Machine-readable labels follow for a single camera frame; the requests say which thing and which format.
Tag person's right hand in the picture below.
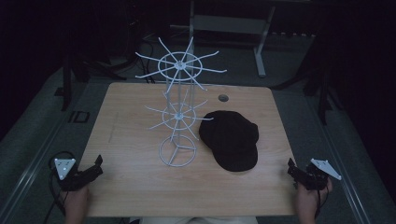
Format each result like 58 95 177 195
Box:
294 177 333 219

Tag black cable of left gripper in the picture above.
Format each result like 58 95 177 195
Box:
42 150 78 224

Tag dark metal stand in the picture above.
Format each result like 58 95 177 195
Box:
55 50 127 112
274 36 345 126

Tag grey metal table frame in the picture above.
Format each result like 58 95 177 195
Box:
169 0 276 78

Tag black floor cables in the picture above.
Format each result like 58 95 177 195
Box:
134 38 158 84

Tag black cap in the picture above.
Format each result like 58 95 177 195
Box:
198 109 261 173

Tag person's left hand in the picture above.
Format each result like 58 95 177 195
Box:
60 184 92 219

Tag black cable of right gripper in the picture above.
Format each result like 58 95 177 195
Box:
313 186 331 219

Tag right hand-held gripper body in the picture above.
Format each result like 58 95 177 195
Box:
296 158 343 191

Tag white wire hat rack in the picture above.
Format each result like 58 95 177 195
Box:
134 35 229 168

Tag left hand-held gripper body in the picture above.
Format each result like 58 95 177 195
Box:
54 158 98 192

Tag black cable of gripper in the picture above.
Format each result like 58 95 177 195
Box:
42 150 78 224
313 186 331 219

